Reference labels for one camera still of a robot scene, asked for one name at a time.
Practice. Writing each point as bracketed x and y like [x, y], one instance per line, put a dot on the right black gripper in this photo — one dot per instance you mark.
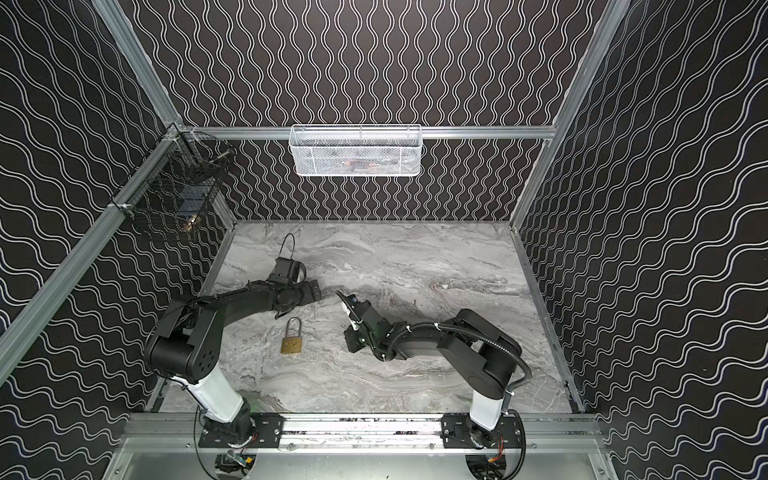
[360, 327]

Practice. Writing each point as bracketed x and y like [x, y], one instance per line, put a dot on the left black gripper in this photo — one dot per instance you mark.
[288, 295]

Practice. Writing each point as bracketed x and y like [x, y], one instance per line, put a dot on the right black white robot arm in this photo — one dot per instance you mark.
[487, 359]

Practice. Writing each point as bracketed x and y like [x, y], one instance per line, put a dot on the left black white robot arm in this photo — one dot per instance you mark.
[186, 344]

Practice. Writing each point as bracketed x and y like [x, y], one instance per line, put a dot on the large brass padlock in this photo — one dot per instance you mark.
[292, 340]

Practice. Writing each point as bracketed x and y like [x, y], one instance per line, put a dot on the brass item in black basket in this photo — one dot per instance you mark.
[189, 225]

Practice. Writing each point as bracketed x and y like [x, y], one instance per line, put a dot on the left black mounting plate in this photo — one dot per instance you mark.
[258, 431]

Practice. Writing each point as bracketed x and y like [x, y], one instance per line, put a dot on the black mounting plate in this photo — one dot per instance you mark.
[258, 431]
[458, 431]

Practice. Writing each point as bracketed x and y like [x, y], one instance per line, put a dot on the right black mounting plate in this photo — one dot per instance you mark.
[458, 431]

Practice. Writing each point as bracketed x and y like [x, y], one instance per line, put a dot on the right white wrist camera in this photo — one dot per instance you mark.
[352, 315]

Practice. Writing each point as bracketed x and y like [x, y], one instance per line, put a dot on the white mesh wall basket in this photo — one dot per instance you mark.
[356, 150]

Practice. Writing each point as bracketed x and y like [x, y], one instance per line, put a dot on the black wire wall basket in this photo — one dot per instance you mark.
[185, 183]

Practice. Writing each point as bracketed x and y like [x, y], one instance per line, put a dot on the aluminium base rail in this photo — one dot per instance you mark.
[367, 433]

